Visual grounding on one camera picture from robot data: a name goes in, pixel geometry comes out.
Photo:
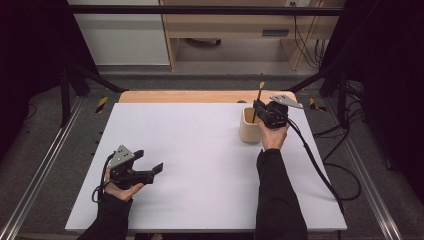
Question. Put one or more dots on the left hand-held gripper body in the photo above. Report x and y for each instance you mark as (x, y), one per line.
(126, 173)

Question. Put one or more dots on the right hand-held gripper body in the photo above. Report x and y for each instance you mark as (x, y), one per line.
(276, 115)

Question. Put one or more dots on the beige square cup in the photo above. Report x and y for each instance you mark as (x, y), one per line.
(248, 133)

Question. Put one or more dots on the person's left hand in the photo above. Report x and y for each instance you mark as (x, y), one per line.
(121, 193)

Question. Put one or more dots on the person's right hand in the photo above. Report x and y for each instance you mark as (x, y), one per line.
(273, 138)

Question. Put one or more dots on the yellow clamp right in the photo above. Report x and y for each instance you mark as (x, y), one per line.
(315, 105)

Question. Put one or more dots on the yellow clamp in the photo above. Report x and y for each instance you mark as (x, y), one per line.
(315, 105)
(101, 104)

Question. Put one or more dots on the white table cover sheet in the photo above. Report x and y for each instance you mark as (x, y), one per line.
(200, 150)

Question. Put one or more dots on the yellow clamp left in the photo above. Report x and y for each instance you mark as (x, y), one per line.
(101, 104)

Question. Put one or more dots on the black metal stand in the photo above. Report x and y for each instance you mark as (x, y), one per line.
(333, 83)
(71, 83)

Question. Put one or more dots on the wooden table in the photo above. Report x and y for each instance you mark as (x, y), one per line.
(186, 96)

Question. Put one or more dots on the light wooden desk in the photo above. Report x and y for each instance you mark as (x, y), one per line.
(233, 25)

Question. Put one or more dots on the white cabinet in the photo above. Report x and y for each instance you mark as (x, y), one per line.
(123, 36)

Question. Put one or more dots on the aluminium floor rail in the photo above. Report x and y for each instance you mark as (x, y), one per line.
(370, 186)
(43, 160)

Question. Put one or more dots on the black horizontal frame bar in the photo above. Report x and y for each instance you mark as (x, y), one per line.
(200, 10)

